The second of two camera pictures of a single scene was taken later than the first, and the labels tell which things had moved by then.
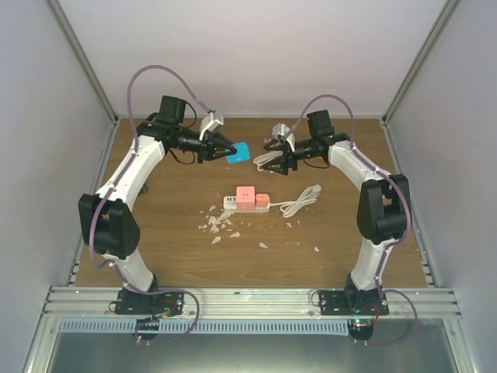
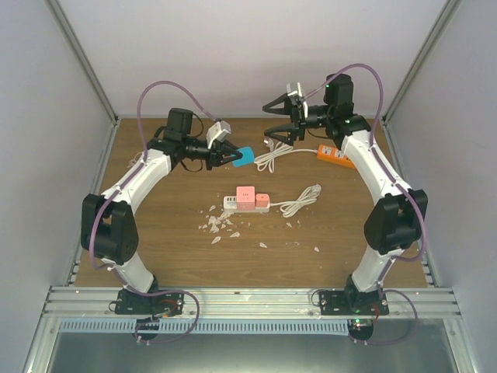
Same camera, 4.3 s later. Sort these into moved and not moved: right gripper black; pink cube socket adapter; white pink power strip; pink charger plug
Moved: right gripper black
Not moved: white pink power strip; pink cube socket adapter; pink charger plug
